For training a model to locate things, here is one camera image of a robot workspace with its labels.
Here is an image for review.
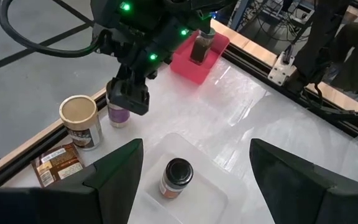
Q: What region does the white mounting bracket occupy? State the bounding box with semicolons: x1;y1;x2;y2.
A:
267;51;298;87

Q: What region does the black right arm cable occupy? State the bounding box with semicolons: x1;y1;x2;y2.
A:
0;0;105;59

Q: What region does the black lid orange label jar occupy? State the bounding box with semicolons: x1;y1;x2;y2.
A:
158;157;195;200

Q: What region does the tan lid spice jar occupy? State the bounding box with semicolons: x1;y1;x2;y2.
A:
58;94;104;151

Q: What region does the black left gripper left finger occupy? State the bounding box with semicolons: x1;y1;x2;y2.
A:
0;138;145;224

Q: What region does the small translucent plastic bin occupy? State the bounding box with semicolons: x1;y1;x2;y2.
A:
127;133;248;224

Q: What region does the green label spice jar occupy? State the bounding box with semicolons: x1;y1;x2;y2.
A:
190;27;217;65

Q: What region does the brown spice packet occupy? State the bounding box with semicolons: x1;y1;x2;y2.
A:
30;142;86;189

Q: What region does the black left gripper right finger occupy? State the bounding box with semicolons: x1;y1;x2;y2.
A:
249;138;358;224

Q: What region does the pink plastic bin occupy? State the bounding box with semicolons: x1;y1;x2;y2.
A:
169;30;231;85

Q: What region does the black lid purple label jar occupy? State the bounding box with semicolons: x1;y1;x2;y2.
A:
105;81;131;128

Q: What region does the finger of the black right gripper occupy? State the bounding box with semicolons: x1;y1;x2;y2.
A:
106;77;151;116

